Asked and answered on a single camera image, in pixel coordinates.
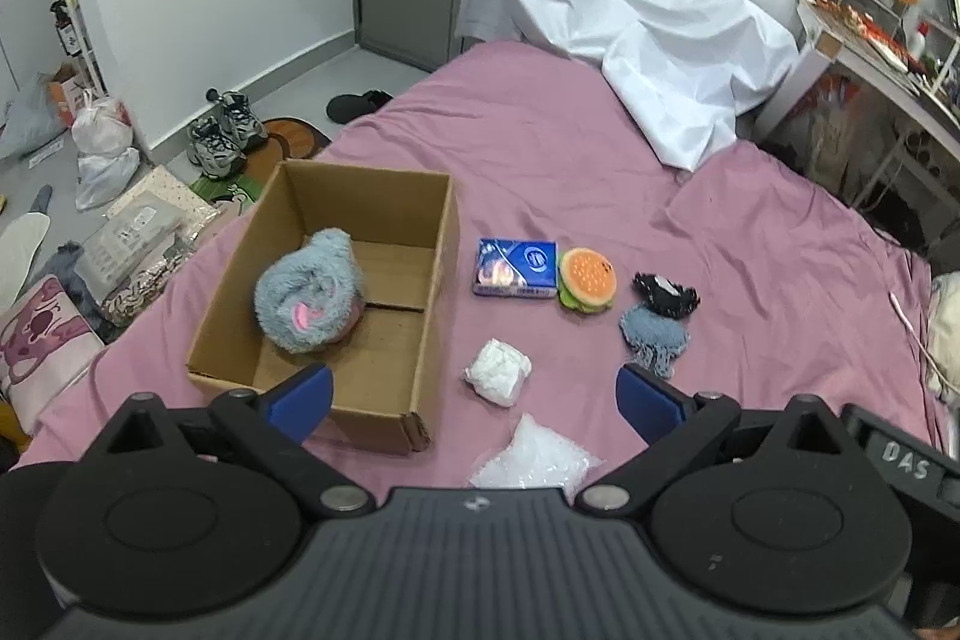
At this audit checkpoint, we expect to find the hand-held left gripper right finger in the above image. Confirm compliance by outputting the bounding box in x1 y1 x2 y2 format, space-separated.
573 363 875 522

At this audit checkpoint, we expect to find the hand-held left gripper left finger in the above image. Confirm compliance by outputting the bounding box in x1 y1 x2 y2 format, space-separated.
79 363 377 520

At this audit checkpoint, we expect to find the grey-blue knitted jellyfish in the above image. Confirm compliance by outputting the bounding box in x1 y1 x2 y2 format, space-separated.
619 302 689 379

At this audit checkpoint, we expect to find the grey plush toy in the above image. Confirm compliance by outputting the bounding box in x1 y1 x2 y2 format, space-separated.
254 227 367 355

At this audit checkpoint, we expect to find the black and white fabric item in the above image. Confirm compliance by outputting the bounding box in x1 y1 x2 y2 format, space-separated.
631 272 701 319

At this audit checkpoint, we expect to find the brown cardboard box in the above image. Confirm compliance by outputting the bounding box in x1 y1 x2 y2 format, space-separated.
186 159 461 456

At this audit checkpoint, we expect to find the burger plush toy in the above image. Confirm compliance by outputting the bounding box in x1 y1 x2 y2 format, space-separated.
556 247 619 316

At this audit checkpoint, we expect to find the clear plastic bag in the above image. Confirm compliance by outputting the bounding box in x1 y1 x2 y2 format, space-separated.
469 413 605 489

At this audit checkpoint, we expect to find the white packet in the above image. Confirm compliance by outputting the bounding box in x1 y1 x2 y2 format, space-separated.
462 338 533 406

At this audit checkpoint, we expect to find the blue tissue pack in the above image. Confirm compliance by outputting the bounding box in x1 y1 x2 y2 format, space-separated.
472 237 559 301

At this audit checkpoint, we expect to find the cream cloth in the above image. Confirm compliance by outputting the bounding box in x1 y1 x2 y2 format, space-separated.
925 271 960 402

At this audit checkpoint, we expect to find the patterned fabric package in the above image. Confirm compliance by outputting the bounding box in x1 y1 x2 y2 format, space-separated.
100 241 197 327

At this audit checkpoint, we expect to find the grey clear package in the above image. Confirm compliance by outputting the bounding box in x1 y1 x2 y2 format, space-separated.
74 203 186 305

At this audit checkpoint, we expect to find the dotted cream package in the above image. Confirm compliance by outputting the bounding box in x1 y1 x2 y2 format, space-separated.
104 164 220 236

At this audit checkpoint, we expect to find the blue-grey fluffy rug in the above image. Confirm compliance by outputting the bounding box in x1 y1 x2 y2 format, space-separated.
55 240 115 342

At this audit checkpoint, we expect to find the cartoon floor rug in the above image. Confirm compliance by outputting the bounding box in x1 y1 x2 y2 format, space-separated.
190 116 332 223

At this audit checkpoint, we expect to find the pink cartoon pillow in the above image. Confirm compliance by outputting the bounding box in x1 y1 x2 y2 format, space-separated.
0 275 107 432

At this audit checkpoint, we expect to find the yellow cushion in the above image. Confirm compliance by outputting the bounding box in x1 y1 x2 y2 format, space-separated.
0 398 35 455

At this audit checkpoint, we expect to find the black slipper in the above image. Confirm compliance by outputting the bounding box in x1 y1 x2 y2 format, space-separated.
327 89 395 124

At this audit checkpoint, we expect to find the white insole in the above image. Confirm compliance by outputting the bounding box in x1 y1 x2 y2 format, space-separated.
0 212 53 313

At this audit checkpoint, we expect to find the orange cardboard box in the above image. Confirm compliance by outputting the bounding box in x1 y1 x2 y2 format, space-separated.
48 63 88 128

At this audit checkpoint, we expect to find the white draped sheet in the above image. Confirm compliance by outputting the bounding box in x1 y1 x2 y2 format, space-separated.
456 0 800 173

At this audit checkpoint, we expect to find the grey plastic bag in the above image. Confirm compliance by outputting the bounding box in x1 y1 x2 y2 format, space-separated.
0 74 62 163

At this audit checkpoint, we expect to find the white desk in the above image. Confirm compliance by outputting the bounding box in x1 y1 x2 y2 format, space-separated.
754 0 960 251

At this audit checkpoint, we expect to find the white bottle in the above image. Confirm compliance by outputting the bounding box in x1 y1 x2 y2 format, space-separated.
906 20 932 76

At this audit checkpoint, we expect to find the white shelf rack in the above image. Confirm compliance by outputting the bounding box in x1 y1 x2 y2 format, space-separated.
52 0 104 95

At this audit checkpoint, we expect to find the dark spray bottle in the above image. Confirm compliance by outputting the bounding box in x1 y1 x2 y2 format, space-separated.
50 1 80 58

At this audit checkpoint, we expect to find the white cable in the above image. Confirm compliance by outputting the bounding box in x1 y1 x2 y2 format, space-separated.
888 290 940 380

